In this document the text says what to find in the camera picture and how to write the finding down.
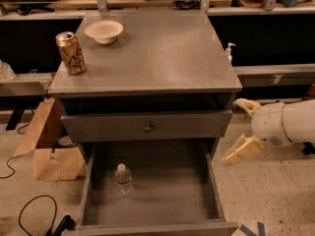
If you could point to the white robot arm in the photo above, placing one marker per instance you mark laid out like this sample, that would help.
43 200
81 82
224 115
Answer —
299 121

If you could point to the closed grey top drawer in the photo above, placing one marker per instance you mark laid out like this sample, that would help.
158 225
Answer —
130 126

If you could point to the black plug adapter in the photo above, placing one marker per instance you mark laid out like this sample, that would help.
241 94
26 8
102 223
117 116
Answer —
67 223

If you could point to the gold soda can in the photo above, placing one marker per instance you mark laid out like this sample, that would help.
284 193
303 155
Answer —
71 52

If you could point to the open grey middle drawer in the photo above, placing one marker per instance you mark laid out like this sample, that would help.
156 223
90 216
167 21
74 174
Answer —
174 192

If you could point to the white pump dispenser bottle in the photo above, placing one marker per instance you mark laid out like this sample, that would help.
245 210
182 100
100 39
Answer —
228 51

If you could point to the grey drawer cabinet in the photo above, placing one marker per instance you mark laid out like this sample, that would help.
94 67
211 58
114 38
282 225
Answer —
162 62

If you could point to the white paper bowl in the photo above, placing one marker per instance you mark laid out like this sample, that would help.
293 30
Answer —
104 32

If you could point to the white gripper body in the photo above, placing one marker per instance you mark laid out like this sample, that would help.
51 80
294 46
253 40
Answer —
268 123

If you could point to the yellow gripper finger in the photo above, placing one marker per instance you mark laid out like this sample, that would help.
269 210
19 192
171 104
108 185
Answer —
243 148
250 106

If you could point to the clear plastic water bottle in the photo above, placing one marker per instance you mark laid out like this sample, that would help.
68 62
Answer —
123 179

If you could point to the orange bottle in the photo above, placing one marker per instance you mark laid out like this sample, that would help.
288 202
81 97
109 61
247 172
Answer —
310 93

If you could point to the brown paper bag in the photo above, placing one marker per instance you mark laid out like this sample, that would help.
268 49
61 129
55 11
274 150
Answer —
51 160

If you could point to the round metal drawer knob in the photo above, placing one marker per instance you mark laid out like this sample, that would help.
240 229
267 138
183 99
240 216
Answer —
148 128

